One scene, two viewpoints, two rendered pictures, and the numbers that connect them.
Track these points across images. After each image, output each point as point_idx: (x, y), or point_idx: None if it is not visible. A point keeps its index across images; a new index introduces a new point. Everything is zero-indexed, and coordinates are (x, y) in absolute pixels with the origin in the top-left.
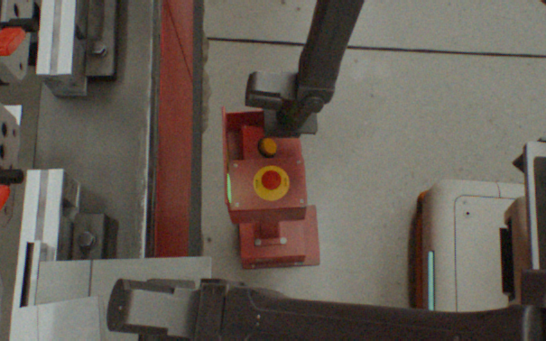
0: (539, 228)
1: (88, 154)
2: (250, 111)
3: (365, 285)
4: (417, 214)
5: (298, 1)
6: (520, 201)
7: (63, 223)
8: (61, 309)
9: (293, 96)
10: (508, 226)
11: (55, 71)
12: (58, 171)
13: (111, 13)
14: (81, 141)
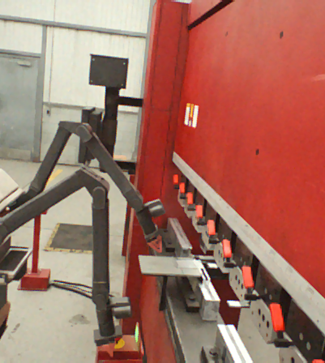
0: (21, 259)
1: (203, 329)
2: (127, 360)
3: None
4: None
5: None
6: None
7: (200, 294)
8: (189, 266)
9: (109, 297)
10: None
11: (224, 326)
12: (207, 299)
13: None
14: (208, 333)
